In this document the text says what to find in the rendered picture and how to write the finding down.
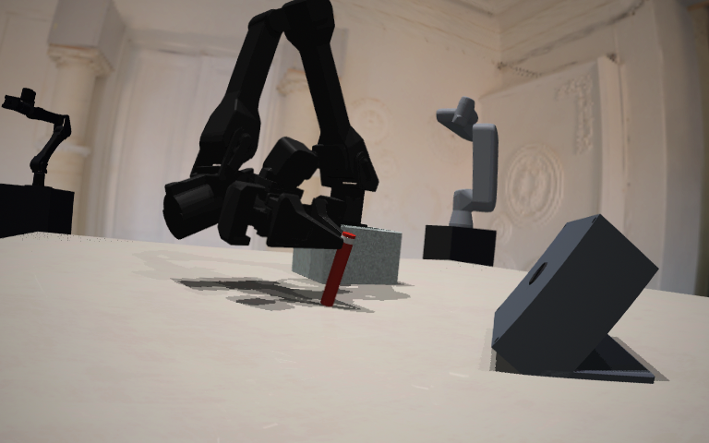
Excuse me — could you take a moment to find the red peg with white band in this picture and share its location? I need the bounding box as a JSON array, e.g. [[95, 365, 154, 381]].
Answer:
[[320, 232, 355, 307]]

